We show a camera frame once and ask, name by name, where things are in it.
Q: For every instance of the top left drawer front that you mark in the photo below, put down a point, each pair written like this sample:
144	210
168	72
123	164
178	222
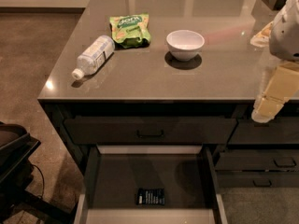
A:
149	130

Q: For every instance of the right middle drawer front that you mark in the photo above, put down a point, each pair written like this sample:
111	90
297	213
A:
258	160

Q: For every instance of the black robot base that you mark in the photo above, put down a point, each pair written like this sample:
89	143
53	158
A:
16	146

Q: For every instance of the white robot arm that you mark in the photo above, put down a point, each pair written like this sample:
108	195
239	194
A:
281	36

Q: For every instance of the open middle drawer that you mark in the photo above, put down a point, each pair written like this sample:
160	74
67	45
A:
113	178

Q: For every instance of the right bottom drawer front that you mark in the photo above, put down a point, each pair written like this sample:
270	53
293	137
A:
259	180

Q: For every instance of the green snack bag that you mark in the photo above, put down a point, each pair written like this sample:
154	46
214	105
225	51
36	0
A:
131	31

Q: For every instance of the dark blue rxbar wrapper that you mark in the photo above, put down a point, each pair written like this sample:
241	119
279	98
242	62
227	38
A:
150	196

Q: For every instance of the white ceramic bowl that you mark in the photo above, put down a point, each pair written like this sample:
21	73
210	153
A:
184	45

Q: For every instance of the clear plastic water bottle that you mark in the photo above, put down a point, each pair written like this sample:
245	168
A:
93	57

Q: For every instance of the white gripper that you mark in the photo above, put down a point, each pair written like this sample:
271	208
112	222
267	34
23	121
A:
286	37

